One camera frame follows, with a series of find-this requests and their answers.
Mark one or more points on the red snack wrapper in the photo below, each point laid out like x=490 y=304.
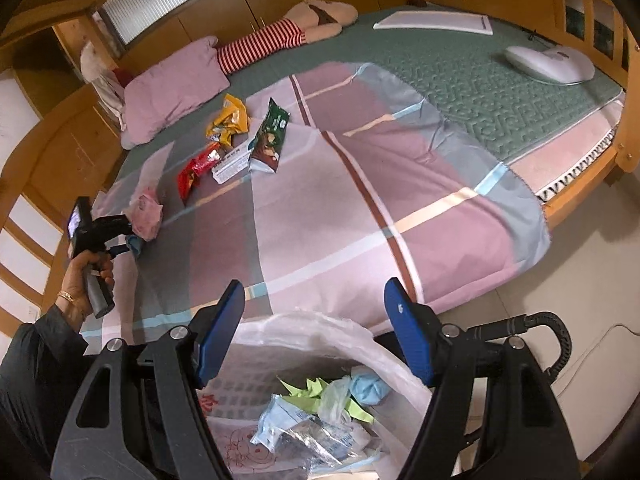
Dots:
x=197 y=167

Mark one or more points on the hanging light cloth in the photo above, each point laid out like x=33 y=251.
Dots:
x=107 y=97

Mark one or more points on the person's left forearm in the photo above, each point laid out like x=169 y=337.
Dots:
x=35 y=360

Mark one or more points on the green snack bag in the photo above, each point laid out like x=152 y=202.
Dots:
x=267 y=135

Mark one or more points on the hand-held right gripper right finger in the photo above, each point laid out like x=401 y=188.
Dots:
x=407 y=335

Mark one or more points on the foil wrapper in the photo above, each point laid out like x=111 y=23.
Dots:
x=325 y=442

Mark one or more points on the white plastic bag red print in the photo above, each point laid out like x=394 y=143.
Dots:
x=300 y=340

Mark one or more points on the plaid blanket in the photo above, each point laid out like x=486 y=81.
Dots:
x=325 y=210

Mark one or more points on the person's left hand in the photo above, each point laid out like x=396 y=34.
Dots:
x=75 y=277

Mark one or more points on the green paper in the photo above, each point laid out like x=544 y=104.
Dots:
x=305 y=392

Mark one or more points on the white computer mouse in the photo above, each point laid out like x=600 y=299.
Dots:
x=550 y=62

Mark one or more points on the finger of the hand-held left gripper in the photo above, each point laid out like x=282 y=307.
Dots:
x=112 y=225
x=119 y=250

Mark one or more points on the green mattress pad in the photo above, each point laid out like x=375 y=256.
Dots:
x=475 y=85

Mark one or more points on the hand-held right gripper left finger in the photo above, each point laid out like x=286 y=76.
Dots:
x=220 y=332

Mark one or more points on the white board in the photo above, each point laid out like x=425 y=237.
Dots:
x=435 y=21

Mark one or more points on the wooden bunk bed frame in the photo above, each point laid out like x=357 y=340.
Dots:
x=65 y=160

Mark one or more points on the pink pillow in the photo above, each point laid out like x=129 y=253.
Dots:
x=170 y=90

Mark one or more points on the white and blue ointment box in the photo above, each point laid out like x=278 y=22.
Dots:
x=230 y=162

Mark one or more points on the pink face mask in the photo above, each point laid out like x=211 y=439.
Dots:
x=145 y=215

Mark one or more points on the clear plastic bag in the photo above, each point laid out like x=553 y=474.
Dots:
x=336 y=400

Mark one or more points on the yellow snack bag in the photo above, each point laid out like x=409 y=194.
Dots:
x=230 y=120

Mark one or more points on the striped plush doll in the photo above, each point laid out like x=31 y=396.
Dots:
x=260 y=42

